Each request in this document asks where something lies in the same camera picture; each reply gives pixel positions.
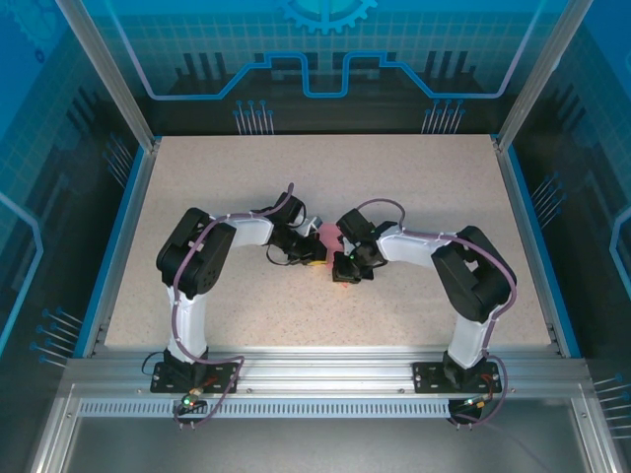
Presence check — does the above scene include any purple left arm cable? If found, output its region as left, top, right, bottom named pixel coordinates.
left=167, top=181, right=297, bottom=430

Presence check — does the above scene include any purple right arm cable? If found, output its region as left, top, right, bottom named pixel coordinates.
left=357, top=197, right=519, bottom=430

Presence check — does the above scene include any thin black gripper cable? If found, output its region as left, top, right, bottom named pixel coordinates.
left=265, top=243, right=293, bottom=268

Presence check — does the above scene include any pink paper sheet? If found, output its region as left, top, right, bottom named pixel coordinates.
left=318, top=224, right=360, bottom=288

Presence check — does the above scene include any grey metal tray shelf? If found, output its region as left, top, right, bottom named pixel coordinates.
left=29, top=383, right=631, bottom=473

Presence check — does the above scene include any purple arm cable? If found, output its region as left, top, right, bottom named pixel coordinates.
left=167, top=181, right=297, bottom=430
left=357, top=197, right=519, bottom=430

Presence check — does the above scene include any slotted grey cable duct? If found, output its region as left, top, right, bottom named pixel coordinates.
left=76, top=399, right=455, bottom=418

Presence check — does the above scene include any aluminium frame post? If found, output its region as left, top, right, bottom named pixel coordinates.
left=53, top=0, right=162, bottom=152
left=495, top=0, right=596, bottom=152

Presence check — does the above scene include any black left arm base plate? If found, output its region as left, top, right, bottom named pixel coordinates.
left=150, top=361, right=244, bottom=395

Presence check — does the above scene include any aluminium side rail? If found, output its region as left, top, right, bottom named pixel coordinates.
left=495, top=140, right=583, bottom=359
left=81, top=140, right=162, bottom=359

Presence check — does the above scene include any aluminium mounting beam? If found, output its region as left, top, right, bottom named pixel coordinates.
left=63, top=346, right=593, bottom=395

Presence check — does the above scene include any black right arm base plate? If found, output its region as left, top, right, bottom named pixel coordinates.
left=411, top=362, right=504, bottom=395

